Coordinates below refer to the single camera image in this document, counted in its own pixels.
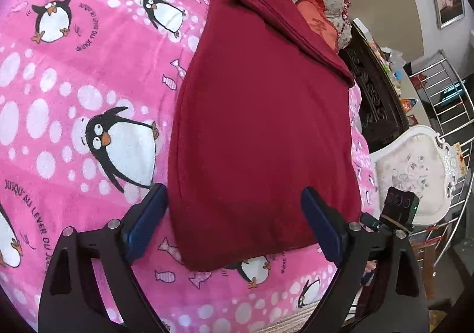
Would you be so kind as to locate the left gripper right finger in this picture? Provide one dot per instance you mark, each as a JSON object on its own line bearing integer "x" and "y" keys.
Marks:
{"x": 377, "y": 286}

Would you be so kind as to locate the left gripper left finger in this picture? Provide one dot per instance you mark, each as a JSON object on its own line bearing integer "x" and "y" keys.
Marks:
{"x": 70, "y": 299}

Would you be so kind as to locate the dark red fleece sweater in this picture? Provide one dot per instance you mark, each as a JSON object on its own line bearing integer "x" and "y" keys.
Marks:
{"x": 262, "y": 114}

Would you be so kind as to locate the white ornate chair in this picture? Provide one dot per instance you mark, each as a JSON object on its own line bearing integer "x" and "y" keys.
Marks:
{"x": 421, "y": 162}

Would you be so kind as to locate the dark carved wooden headboard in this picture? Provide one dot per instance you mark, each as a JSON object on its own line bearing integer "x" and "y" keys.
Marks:
{"x": 382, "y": 117}

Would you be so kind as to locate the metal drying rack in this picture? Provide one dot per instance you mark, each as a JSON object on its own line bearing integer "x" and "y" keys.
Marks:
{"x": 449, "y": 107}

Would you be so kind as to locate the red heart cushion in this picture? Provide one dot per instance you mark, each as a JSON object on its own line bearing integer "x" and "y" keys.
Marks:
{"x": 313, "y": 12}

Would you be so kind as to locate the pink penguin blanket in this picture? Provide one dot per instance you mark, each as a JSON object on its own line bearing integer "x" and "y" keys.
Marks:
{"x": 88, "y": 92}

